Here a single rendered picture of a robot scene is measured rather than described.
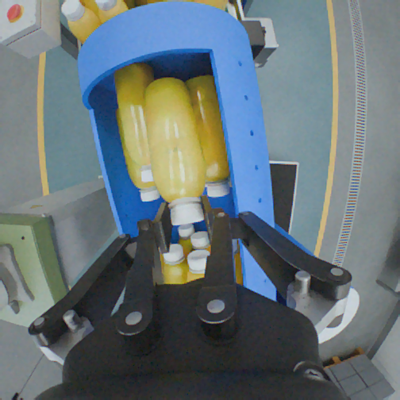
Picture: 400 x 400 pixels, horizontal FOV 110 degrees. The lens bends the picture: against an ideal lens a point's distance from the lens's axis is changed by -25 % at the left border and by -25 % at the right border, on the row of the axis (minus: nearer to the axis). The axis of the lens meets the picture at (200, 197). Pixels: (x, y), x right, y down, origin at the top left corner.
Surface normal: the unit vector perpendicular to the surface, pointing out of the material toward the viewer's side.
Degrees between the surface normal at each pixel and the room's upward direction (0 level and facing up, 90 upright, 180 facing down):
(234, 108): 30
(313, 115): 0
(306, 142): 0
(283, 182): 0
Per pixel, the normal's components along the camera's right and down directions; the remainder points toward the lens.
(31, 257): 0.06, 0.23
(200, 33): 0.39, 0.15
